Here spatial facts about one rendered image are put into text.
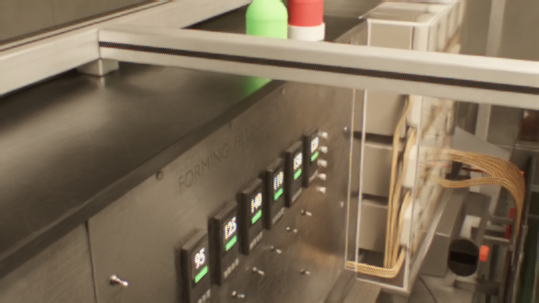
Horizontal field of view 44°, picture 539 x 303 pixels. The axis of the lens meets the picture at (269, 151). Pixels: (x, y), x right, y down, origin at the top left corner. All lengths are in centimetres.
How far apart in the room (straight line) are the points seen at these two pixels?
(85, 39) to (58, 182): 31
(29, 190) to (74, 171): 5
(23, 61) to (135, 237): 25
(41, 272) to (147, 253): 15
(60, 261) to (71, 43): 34
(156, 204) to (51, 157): 12
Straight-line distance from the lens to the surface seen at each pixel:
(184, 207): 73
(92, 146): 65
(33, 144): 67
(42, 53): 80
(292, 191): 102
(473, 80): 71
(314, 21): 106
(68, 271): 59
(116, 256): 64
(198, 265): 76
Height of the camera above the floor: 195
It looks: 22 degrees down
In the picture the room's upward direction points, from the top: straight up
